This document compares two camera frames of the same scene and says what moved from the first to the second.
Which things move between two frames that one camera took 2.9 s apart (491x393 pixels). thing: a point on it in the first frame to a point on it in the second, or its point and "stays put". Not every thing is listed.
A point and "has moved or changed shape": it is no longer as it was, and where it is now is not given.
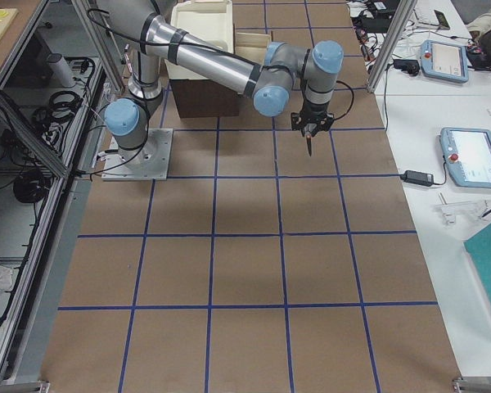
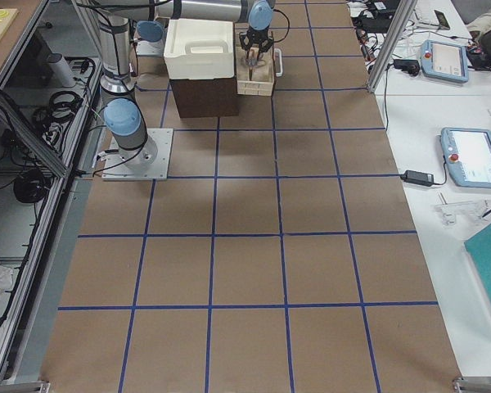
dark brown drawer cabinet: [204, 98] stays put
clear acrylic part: [483, 210] stays put
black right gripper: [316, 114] to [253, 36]
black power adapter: [417, 178] stays put
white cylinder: [62, 70] stays put
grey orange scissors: [308, 142] has moved or changed shape
